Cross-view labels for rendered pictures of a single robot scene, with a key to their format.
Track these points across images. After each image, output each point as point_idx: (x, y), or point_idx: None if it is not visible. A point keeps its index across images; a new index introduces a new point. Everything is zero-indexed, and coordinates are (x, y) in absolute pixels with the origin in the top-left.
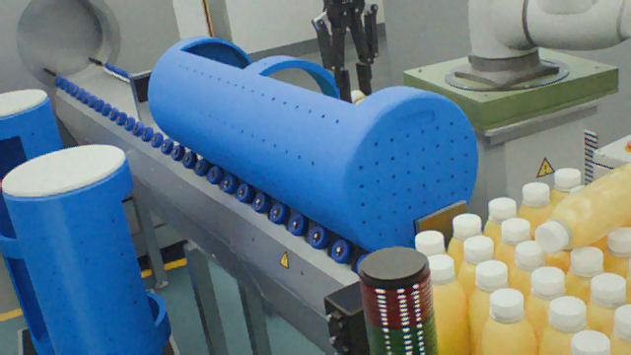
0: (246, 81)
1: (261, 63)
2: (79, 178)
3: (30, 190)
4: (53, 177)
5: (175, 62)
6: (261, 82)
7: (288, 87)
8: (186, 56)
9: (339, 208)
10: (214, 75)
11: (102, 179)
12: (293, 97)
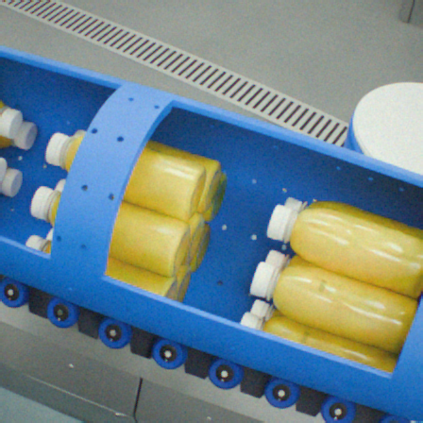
0: (139, 85)
1: (142, 102)
2: (371, 114)
3: (398, 86)
4: (414, 114)
5: (420, 174)
6: (99, 75)
7: (33, 58)
8: (396, 168)
9: None
10: (247, 116)
11: (354, 133)
12: (12, 49)
